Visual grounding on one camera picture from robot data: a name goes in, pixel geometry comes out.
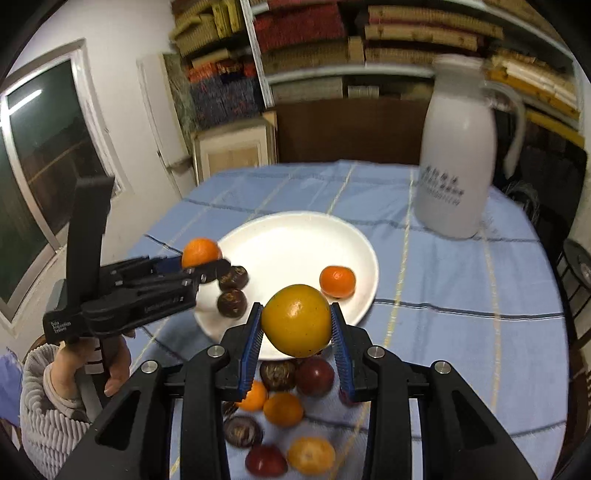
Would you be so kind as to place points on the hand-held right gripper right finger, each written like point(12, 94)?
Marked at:
point(342, 364)

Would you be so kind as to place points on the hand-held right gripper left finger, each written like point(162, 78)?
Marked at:
point(249, 355)

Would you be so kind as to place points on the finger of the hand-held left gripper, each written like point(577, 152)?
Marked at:
point(203, 276)
point(138, 266)

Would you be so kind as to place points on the small orange tangerine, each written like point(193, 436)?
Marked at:
point(310, 456)
point(282, 409)
point(338, 281)
point(256, 398)
point(201, 251)

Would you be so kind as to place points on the small red plum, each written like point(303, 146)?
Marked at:
point(315, 374)

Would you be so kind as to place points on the dark brown water chestnut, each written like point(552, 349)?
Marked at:
point(229, 410)
point(234, 276)
point(277, 374)
point(232, 302)
point(242, 430)

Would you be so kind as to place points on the yellow tangerine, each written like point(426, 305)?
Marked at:
point(298, 321)

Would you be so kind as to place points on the white round plate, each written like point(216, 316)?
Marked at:
point(286, 249)

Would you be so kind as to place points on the red cherry tomato front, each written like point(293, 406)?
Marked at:
point(265, 461)

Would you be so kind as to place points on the person's left forearm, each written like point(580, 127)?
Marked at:
point(46, 434)

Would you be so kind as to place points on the person's left hand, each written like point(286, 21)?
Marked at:
point(121, 364)

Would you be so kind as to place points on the white-framed window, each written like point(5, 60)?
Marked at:
point(41, 152)

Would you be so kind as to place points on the blue plaid tablecloth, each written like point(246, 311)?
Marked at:
point(438, 286)

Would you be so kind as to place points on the white board panel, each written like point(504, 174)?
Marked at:
point(154, 106)

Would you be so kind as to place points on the marble-patterned panel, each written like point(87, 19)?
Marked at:
point(182, 92)

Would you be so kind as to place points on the stack of blue patterned boxes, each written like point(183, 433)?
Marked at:
point(226, 101)

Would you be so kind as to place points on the orange-red patterned boxes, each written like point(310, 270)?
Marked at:
point(217, 71)

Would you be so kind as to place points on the grey flat boxes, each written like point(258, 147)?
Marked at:
point(307, 90)

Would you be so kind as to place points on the white metal shelf unit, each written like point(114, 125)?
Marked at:
point(256, 69)

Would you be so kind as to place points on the pile of tan woven boxes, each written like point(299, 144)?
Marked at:
point(207, 27)

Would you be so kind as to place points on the white thermos jug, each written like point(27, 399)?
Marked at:
point(452, 152)

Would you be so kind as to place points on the wooden chair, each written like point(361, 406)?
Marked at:
point(575, 272)

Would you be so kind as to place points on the red brocade box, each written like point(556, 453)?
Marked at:
point(300, 27)

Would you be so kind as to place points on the stack of woven flat boxes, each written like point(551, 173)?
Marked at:
point(415, 32)

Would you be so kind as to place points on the stack of cream yellow-edged boxes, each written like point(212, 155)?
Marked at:
point(535, 83)

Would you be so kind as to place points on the light wooden picture frame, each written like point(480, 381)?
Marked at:
point(231, 152)

